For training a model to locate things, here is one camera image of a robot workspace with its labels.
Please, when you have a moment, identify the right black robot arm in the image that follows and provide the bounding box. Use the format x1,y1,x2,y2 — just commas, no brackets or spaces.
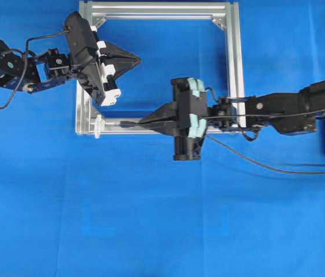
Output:
137,77,325,161

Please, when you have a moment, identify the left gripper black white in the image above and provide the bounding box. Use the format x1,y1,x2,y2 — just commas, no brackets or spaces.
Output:
65,12,141,106

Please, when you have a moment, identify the square aluminium extrusion frame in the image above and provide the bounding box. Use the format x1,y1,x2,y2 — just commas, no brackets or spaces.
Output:
75,1,245,138

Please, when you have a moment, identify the black wire with plug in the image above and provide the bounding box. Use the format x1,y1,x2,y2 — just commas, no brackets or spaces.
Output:
119,120,325,175

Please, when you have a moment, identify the black wrist camera cable left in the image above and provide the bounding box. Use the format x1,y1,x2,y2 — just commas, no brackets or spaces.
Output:
0,27,71,110

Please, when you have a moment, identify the right gripper black taped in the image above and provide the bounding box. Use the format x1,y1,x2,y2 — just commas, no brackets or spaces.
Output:
138,77,209,161

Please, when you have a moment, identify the white string loop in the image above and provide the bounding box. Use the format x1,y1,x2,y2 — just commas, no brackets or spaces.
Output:
93,114,105,139

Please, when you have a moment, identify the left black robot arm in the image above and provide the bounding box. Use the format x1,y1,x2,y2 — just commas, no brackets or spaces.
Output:
0,12,141,106

